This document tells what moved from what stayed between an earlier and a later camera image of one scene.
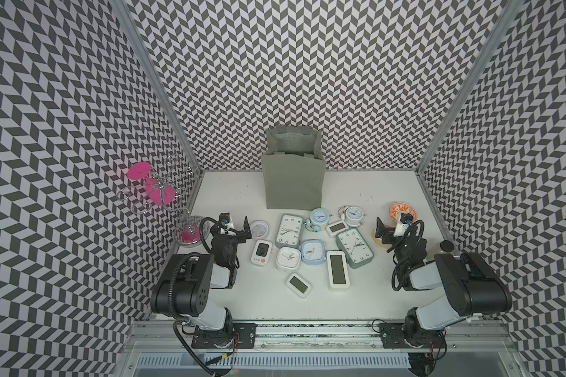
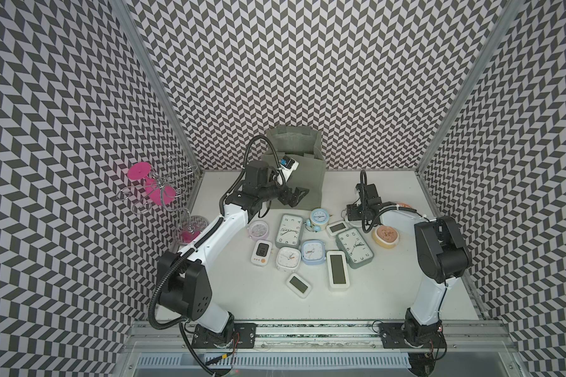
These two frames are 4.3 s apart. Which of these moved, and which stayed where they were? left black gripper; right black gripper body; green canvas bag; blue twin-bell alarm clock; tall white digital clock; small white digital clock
Moved: right black gripper body; left black gripper
Stayed: tall white digital clock; small white digital clock; green canvas bag; blue twin-bell alarm clock
